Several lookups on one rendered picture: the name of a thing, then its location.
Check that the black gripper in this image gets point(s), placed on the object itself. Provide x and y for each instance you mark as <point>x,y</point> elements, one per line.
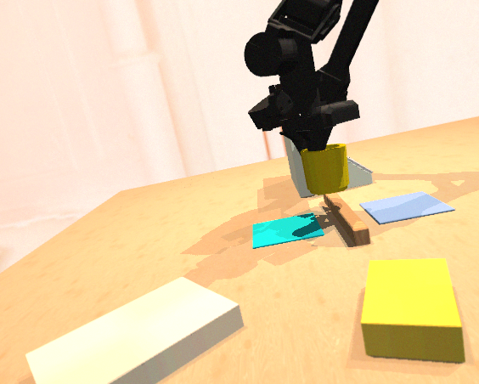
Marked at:
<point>312,131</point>

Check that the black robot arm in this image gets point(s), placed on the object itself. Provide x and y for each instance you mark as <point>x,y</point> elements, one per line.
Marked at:
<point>285,48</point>

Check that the yellow block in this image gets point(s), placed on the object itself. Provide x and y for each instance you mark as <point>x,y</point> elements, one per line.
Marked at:
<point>410,311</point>

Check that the yellow cup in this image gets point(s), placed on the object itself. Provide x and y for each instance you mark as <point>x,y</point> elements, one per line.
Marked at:
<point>326,171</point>

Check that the orange rectangular bar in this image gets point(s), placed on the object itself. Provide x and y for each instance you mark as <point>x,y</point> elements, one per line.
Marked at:
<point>352,224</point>

